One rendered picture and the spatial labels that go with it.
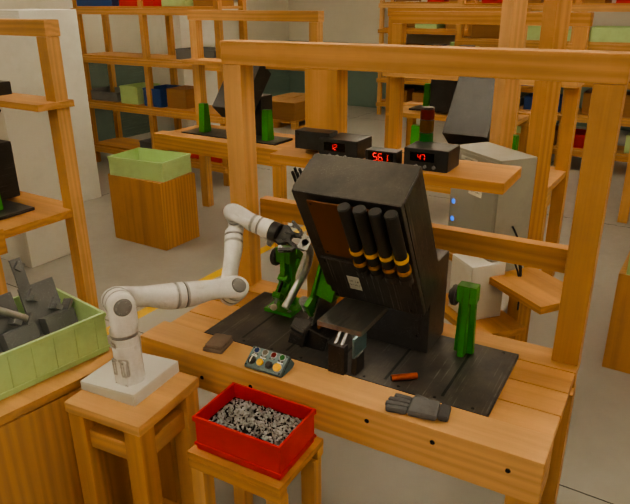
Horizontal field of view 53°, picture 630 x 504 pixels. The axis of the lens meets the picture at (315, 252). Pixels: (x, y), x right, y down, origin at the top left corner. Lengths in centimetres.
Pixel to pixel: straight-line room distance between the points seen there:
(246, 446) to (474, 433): 67
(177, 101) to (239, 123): 546
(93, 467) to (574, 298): 175
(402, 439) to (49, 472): 133
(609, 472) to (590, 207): 161
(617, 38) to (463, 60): 663
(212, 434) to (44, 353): 81
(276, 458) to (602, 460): 202
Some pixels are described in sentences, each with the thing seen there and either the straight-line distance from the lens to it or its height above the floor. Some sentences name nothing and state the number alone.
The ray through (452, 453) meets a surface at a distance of 203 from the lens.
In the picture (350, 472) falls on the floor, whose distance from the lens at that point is 321.
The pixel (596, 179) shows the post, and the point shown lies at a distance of 222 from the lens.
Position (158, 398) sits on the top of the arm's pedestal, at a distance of 226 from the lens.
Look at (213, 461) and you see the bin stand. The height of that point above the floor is 80.
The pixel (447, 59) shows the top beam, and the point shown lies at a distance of 227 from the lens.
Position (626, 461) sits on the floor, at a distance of 359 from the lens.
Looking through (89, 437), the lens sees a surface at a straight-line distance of 238.
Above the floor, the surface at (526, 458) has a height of 90.
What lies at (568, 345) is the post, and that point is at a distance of 244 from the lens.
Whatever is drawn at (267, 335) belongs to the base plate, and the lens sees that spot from 246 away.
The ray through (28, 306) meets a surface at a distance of 277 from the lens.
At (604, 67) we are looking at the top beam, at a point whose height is 190.
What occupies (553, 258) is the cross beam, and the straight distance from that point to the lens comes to 241.
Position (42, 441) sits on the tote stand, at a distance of 260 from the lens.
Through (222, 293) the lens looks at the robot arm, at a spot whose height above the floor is 113.
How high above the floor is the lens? 210
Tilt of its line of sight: 22 degrees down
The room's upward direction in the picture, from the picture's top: straight up
